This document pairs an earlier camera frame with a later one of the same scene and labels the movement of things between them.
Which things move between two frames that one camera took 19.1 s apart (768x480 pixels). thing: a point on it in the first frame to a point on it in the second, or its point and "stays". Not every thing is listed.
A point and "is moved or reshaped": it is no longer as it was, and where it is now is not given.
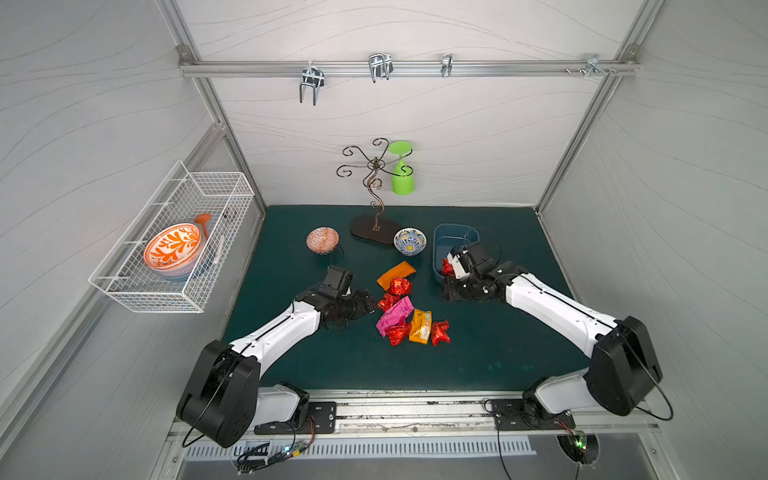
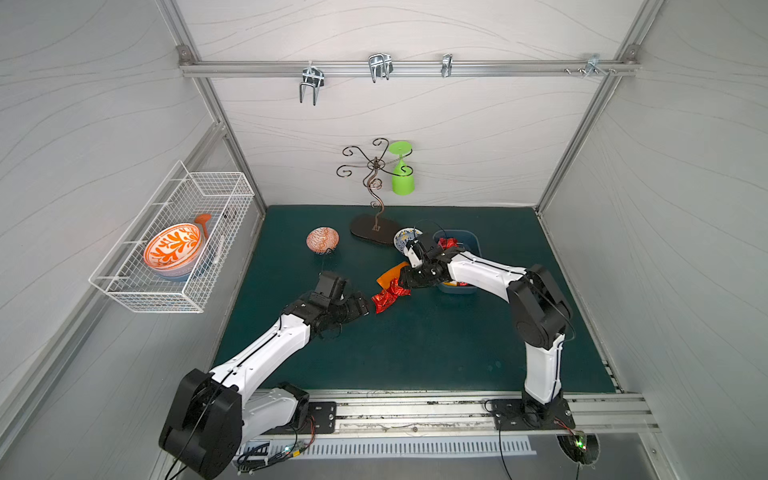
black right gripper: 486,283 to 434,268
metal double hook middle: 380,65 stays
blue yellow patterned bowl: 410,241 stays
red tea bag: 447,268 is moved or reshaped
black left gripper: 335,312 stays
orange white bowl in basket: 175,249 stays
